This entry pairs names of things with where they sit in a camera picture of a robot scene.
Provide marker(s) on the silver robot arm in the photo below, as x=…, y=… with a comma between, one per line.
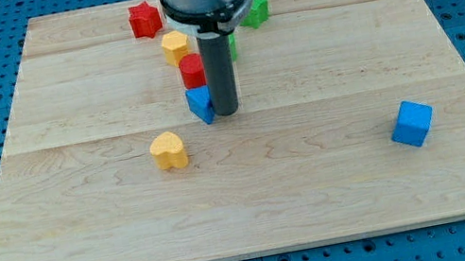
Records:
x=199, y=6

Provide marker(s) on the green star block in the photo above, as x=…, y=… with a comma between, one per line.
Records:
x=258, y=14

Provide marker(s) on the green block behind rod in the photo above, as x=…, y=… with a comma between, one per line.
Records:
x=233, y=47

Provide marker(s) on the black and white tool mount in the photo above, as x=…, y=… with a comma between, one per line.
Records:
x=208, y=24

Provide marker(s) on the red star block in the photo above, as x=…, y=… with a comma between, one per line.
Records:
x=144, y=20

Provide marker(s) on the yellow heart block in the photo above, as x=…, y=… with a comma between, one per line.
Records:
x=168, y=151

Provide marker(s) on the blue cube block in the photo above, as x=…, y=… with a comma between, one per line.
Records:
x=413, y=123

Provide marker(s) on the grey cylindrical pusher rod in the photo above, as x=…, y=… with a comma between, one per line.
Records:
x=218, y=71

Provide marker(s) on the red cylinder block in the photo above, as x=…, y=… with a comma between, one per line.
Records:
x=192, y=72

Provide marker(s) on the yellow hexagon block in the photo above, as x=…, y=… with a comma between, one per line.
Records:
x=175, y=47

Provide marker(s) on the blue triangle block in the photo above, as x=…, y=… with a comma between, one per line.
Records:
x=200, y=104

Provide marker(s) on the wooden board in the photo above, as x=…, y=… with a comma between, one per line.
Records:
x=306, y=161

